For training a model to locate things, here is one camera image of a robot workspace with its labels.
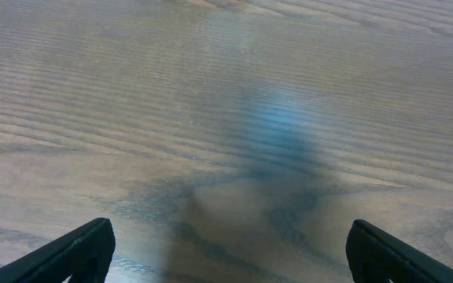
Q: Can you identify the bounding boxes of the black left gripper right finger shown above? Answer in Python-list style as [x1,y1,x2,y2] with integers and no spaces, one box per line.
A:
[345,219,453,283]

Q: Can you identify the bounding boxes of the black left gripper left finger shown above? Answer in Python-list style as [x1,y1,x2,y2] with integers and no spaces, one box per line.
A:
[0,218,116,283]

